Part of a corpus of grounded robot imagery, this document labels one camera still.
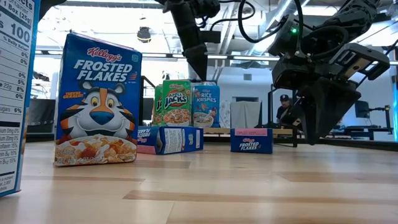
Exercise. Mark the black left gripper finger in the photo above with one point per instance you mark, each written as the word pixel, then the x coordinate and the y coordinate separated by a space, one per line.
pixel 192 46

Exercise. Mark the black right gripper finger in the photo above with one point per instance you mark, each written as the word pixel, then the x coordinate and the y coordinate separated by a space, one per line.
pixel 332 102
pixel 307 118

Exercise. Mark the green Apple Jacks cereal box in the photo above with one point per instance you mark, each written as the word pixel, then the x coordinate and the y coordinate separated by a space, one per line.
pixel 158 105
pixel 176 104

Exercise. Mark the blue Rice Krispies cereal box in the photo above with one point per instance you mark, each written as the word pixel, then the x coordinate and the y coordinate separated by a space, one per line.
pixel 206 105
pixel 15 93

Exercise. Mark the blue Frosted Flakes cereal box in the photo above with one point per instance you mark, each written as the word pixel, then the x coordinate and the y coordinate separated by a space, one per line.
pixel 174 140
pixel 251 144
pixel 99 102

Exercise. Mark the black monitor on arm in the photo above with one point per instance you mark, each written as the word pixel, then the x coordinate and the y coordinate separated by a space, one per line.
pixel 362 109

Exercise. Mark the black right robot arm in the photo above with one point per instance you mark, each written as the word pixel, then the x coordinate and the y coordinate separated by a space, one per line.
pixel 351 12

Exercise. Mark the wooden shelf black metal legs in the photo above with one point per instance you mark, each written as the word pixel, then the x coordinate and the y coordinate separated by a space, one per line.
pixel 217 130

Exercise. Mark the person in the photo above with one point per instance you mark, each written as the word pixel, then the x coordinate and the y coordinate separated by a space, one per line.
pixel 283 110

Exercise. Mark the black desk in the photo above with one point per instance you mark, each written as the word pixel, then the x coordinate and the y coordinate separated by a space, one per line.
pixel 370 132

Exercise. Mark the grey cloth cover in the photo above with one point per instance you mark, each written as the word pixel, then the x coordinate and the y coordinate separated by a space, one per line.
pixel 245 115

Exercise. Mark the black computer monitor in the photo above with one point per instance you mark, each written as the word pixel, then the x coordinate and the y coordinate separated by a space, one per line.
pixel 148 109

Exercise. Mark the black fabric cover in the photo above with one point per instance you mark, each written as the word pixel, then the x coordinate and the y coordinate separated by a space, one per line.
pixel 40 115

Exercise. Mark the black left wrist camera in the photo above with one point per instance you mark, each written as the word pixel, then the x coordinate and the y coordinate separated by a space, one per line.
pixel 211 37

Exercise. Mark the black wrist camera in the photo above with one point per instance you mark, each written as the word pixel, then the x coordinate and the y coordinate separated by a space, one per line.
pixel 211 37
pixel 357 60

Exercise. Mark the small wall vent grille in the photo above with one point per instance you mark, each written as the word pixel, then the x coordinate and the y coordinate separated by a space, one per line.
pixel 247 76

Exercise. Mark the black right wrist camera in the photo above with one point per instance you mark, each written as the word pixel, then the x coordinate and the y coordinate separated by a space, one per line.
pixel 357 60

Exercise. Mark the black ceiling camera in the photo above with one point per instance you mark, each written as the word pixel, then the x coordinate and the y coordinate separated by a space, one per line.
pixel 144 34

